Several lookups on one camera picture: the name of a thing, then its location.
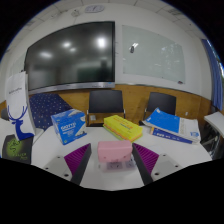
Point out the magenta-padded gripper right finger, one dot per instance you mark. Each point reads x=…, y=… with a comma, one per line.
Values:
x=146, y=159

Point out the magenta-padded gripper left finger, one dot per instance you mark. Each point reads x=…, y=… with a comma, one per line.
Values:
x=76, y=159

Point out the pink charger block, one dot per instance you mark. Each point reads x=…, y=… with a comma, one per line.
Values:
x=114, y=150

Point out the white power strip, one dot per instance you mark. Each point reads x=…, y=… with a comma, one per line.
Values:
x=116, y=165

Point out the dark blue thin book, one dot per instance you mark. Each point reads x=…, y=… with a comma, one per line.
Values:
x=168, y=136

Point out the blue and white carton box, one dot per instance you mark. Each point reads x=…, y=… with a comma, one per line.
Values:
x=68, y=127

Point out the yellow sticky note stack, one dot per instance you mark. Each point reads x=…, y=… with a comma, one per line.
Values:
x=122, y=128

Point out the blue cover writing pad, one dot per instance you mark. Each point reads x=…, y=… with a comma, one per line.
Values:
x=173, y=125

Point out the black chair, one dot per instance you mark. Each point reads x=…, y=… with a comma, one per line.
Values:
x=161, y=103
x=105, y=103

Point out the blue dotted upholstered seat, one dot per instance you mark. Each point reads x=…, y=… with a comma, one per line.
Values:
x=46, y=108

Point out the black bag green print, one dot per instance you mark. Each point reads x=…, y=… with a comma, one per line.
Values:
x=16, y=149

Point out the white side table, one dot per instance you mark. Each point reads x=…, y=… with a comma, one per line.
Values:
x=215, y=121

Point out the white paper bag blue deer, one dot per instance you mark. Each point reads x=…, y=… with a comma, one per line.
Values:
x=19, y=103

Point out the frosted glass whiteboard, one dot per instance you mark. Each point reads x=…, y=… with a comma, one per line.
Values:
x=153, y=55

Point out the blue curtain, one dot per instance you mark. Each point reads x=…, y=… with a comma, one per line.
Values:
x=213, y=76

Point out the black whiteboard eraser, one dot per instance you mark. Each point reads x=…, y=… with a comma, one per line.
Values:
x=132, y=49

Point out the large black wall display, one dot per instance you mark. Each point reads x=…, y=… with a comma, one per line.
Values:
x=71, y=55

